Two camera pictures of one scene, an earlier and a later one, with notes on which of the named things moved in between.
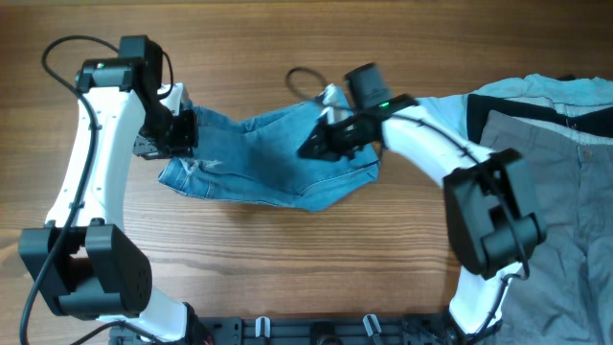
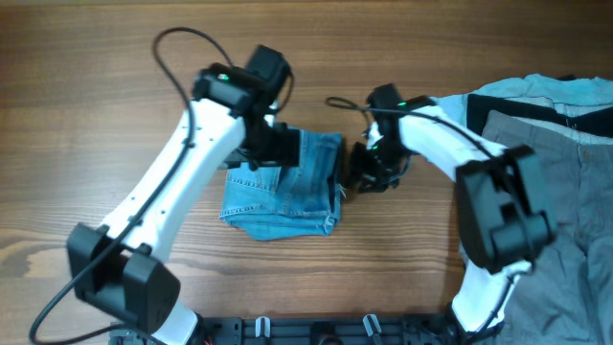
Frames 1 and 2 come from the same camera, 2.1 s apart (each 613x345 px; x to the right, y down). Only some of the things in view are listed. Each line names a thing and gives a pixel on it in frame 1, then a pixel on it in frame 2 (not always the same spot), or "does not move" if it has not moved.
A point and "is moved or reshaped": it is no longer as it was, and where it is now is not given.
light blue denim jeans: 262,157 is moved or reshaped
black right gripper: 331,143 -> 355,172
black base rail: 306,330 does not move
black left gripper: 179,147 -> 286,151
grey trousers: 566,298 does not move
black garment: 598,123 does not move
